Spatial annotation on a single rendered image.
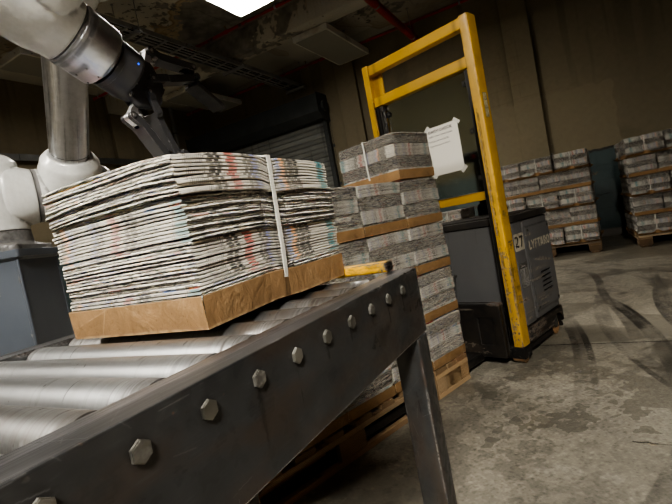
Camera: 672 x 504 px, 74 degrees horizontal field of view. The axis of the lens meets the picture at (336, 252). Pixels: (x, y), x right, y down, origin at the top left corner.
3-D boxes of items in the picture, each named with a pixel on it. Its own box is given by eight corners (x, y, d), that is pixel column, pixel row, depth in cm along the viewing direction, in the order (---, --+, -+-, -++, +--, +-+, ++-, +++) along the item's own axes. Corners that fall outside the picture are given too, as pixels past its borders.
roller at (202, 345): (14, 373, 70) (43, 384, 73) (246, 369, 47) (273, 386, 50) (31, 342, 72) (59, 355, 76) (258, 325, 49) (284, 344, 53)
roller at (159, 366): (14, 388, 69) (6, 357, 69) (247, 393, 46) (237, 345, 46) (-24, 402, 65) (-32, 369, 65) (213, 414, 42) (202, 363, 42)
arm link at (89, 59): (38, 70, 60) (80, 97, 65) (77, 45, 56) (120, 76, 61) (57, 19, 64) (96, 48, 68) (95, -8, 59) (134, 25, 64)
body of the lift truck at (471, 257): (429, 347, 300) (407, 229, 296) (471, 324, 337) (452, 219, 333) (532, 356, 249) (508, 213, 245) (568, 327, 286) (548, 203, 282)
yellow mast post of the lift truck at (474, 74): (507, 346, 243) (451, 19, 234) (514, 341, 249) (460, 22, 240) (523, 347, 237) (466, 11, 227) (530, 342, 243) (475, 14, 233)
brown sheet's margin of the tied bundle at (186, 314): (157, 311, 83) (152, 288, 83) (283, 297, 69) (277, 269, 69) (73, 340, 69) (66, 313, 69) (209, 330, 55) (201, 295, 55)
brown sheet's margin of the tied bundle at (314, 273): (236, 288, 102) (232, 270, 102) (346, 274, 88) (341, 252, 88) (182, 305, 88) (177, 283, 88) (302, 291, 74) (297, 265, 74)
